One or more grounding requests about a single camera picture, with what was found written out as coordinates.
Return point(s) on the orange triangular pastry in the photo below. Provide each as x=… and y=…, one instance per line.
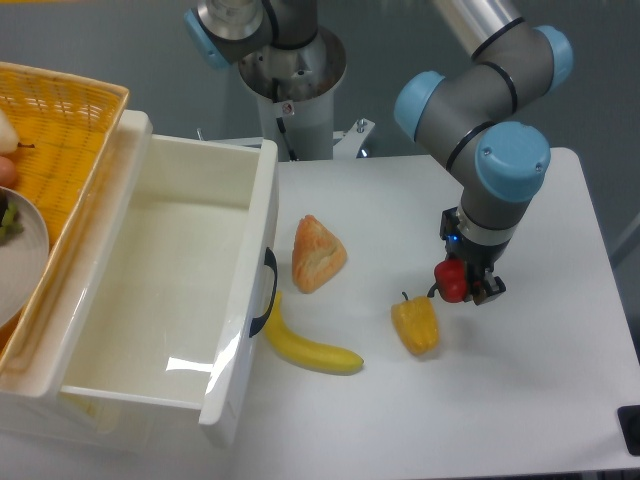
x=317, y=256

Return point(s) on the peach coloured fruit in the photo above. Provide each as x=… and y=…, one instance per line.
x=8, y=172

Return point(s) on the white metal bracket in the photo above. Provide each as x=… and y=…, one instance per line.
x=352, y=143

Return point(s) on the yellow banana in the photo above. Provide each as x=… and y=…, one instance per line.
x=307, y=353

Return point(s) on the yellow woven basket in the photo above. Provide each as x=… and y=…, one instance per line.
x=67, y=122

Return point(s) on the red bell pepper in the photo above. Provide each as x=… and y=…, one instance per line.
x=452, y=274

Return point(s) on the black drawer handle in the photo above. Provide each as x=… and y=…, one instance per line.
x=269, y=293

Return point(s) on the yellow bell pepper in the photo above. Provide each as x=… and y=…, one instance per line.
x=416, y=324

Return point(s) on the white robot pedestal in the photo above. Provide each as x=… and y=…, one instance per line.
x=294, y=92

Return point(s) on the white pear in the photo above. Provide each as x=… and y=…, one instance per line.
x=9, y=138

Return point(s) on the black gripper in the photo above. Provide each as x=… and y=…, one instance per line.
x=479, y=248

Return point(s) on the green grapes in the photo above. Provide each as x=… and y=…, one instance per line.
x=11, y=225

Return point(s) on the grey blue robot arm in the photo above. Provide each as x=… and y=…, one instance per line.
x=465, y=123

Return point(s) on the white upper drawer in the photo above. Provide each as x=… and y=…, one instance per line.
x=169, y=323

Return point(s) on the white ribbed plate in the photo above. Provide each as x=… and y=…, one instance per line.
x=23, y=259

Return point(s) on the white drawer cabinet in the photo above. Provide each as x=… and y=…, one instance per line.
x=31, y=400

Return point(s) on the black corner device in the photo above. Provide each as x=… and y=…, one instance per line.
x=629, y=420

